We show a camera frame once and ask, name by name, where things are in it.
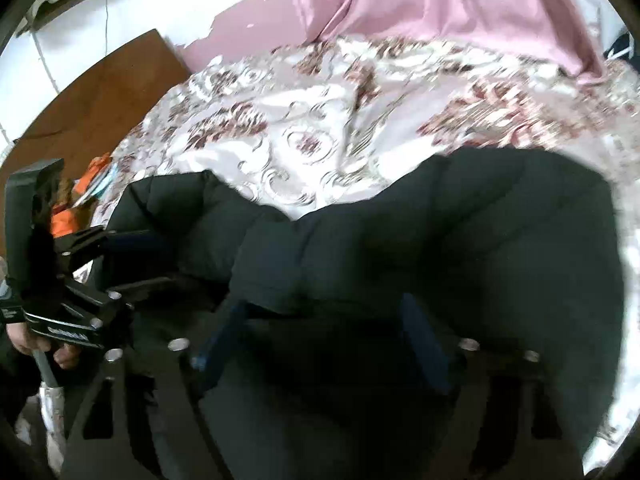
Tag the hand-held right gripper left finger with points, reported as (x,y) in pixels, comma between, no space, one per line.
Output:
(215,340)

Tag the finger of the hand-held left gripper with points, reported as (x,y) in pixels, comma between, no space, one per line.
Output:
(170,290)
(125,245)

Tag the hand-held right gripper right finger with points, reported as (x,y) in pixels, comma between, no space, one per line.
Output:
(425,345)

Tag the black jacket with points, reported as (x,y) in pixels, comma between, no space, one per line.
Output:
(400,240)

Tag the person's left hand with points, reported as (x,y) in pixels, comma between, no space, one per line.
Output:
(67,357)

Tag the orange garment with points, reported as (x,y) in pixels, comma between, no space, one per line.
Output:
(62,222)

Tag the wooden headboard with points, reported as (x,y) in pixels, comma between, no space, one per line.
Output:
(100,105)

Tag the floral satin quilt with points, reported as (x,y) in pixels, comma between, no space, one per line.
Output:
(300,125)

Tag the pink curtain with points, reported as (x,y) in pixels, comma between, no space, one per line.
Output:
(425,0)

